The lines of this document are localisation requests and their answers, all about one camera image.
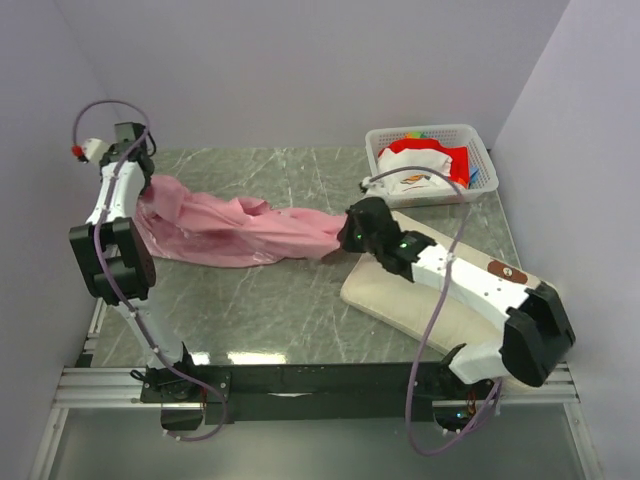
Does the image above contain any cream pillow with bear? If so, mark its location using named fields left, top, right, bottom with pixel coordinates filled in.
left=340, top=211, right=540, bottom=354

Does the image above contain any pink pillowcase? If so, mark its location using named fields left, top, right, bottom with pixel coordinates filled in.
left=135, top=175, right=346, bottom=268

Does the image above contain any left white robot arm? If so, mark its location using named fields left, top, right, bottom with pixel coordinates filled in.
left=69, top=122, right=200, bottom=402

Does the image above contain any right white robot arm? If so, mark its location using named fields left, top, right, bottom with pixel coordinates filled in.
left=338, top=197, right=575, bottom=399

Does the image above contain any white and red cloth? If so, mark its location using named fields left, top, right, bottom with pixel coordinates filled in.
left=377, top=137, right=471, bottom=196

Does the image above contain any colourful cloth in basket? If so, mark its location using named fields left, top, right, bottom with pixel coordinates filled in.
left=405, top=132, right=478, bottom=188

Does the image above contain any white plastic basket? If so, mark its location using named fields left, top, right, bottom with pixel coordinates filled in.
left=365, top=124, right=499, bottom=209

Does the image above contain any black base beam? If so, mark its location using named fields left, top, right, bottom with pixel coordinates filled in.
left=130, top=362, right=494, bottom=432

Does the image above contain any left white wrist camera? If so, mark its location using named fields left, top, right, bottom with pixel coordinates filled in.
left=71, top=138, right=110, bottom=165

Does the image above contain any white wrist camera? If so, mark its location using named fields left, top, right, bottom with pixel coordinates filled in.
left=359, top=177, right=388, bottom=198
left=71, top=138, right=110, bottom=165

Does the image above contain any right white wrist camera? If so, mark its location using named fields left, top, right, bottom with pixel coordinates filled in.
left=359, top=177, right=388, bottom=198

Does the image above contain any aluminium rail frame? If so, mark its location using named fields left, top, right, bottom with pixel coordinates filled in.
left=29, top=299, right=601, bottom=480

